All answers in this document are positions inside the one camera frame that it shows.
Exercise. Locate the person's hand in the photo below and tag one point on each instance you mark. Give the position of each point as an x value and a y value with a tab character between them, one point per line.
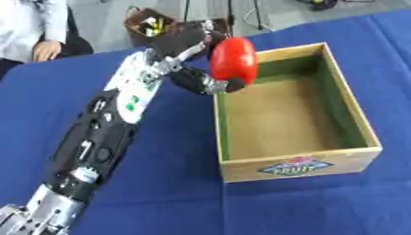
46	50

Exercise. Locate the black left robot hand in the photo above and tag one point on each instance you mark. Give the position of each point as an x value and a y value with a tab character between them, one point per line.
182	41

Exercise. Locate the red toy apple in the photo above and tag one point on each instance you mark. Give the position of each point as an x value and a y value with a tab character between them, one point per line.
233	59

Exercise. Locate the brown bag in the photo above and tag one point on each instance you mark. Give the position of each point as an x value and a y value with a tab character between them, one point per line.
147	24

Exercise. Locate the black tripod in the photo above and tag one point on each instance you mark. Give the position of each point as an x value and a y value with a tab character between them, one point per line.
230	12

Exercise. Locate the tan cardboard box green inside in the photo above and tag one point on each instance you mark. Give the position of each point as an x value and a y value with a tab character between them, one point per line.
289	119

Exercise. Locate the person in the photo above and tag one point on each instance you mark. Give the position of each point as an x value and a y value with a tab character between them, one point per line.
32	24

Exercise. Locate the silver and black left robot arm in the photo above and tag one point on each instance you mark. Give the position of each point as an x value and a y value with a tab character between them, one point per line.
101	134

